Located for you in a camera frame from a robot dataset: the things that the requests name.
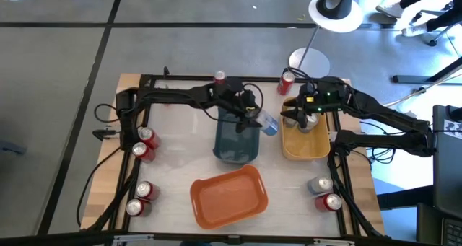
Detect long black cable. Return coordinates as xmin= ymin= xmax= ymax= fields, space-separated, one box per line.
xmin=75 ymin=146 xmax=123 ymax=228

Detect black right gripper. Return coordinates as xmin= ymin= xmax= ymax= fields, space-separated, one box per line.
xmin=280 ymin=76 xmax=349 ymax=131

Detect black cable loops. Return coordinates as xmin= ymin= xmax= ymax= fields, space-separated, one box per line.
xmin=360 ymin=121 xmax=398 ymax=166

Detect black clamp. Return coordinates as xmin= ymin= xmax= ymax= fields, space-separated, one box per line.
xmin=92 ymin=128 xmax=122 ymax=141

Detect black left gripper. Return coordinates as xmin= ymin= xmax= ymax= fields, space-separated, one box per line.
xmin=215 ymin=76 xmax=262 ymax=134

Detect black curved stand bracket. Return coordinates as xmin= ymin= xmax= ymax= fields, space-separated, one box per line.
xmin=315 ymin=0 xmax=358 ymax=21

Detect black crossbar with silver brackets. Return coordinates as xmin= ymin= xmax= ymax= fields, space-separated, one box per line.
xmin=0 ymin=229 xmax=462 ymax=246

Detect black desk leg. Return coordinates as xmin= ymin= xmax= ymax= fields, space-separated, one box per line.
xmin=377 ymin=184 xmax=434 ymax=211

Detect black desk foot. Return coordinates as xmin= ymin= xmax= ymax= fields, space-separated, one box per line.
xmin=392 ymin=56 xmax=462 ymax=84

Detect white cable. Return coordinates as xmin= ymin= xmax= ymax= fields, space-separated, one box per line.
xmin=382 ymin=72 xmax=462 ymax=108

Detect yellow plastic tray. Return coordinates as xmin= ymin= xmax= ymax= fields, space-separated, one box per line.
xmin=280 ymin=97 xmax=331 ymax=162

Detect orange plastic tray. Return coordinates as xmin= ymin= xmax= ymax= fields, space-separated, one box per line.
xmin=189 ymin=164 xmax=269 ymax=230

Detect black box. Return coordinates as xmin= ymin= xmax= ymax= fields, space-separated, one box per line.
xmin=415 ymin=202 xmax=445 ymax=244

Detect metal chair base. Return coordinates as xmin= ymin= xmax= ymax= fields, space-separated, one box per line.
xmin=409 ymin=9 xmax=462 ymax=47

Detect black metal table frame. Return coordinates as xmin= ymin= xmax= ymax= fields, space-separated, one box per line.
xmin=81 ymin=66 xmax=385 ymax=240

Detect white round base plate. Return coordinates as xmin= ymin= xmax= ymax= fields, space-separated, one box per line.
xmin=308 ymin=0 xmax=365 ymax=34

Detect black keyboard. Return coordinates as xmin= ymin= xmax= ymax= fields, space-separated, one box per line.
xmin=442 ymin=219 xmax=462 ymax=246

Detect dark blue plastic tray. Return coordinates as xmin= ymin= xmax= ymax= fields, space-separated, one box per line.
xmin=212 ymin=107 xmax=261 ymax=164

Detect grey round floor base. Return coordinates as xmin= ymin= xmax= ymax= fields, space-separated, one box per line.
xmin=288 ymin=46 xmax=331 ymax=79

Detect thin metal pole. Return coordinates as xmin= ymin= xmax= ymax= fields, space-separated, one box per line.
xmin=298 ymin=25 xmax=321 ymax=67

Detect person's white shoe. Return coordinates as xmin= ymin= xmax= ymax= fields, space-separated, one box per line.
xmin=375 ymin=2 xmax=405 ymax=19
xmin=401 ymin=22 xmax=430 ymax=38

